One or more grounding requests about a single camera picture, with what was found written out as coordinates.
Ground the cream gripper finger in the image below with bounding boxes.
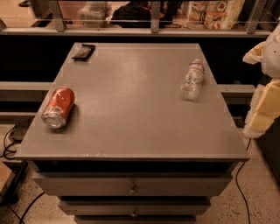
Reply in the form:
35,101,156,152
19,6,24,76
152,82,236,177
243,80,280,138
242,41,265,65

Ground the clear plastic water bottle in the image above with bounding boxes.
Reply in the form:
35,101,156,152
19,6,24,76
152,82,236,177
180,59,205,101

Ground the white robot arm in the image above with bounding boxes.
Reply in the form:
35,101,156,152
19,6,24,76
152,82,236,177
242,25,280,138

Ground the red coke can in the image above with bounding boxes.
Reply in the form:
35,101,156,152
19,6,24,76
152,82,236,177
41,87,75,129

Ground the printed snack bag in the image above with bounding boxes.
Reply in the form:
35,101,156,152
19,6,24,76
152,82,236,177
185,0,245,30

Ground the black bag behind glass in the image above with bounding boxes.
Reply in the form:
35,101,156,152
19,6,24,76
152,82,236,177
110,1,178,28

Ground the grey drawer cabinet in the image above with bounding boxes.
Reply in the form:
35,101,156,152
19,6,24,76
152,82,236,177
17,43,249,224

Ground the top drawer knob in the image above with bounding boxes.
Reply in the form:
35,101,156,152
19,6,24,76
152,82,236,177
129,184,138,195

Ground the drawer knob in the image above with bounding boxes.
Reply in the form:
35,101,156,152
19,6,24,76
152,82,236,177
129,184,138,195
130,208,138,218

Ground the clear plastic container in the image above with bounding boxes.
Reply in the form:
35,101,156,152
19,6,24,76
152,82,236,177
78,1,112,28

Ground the black cable right floor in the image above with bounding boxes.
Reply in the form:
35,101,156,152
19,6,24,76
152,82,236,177
234,138,253,224

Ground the black cables left floor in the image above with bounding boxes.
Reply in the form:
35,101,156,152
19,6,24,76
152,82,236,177
0,116,46,224

